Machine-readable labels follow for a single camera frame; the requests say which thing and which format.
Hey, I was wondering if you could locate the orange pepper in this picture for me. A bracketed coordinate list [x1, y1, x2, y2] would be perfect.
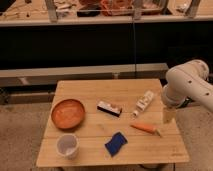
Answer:
[131, 123, 160, 136]

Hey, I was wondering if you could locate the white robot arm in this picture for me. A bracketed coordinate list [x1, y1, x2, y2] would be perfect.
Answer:
[161, 60, 213, 123]

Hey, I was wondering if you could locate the white ceramic cup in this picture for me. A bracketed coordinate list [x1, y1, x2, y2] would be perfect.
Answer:
[56, 134, 79, 159]

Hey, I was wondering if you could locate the white tube bottle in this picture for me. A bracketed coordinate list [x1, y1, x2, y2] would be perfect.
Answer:
[133, 91, 154, 117]

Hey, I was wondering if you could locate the wooden table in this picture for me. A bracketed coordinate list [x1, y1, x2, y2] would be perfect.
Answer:
[37, 79, 189, 167]

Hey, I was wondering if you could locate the blue cloth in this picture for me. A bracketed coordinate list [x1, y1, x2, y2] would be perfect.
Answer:
[105, 132, 128, 156]

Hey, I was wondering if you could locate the black and white eraser block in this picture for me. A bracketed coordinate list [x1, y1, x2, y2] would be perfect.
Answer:
[97, 101, 122, 117]

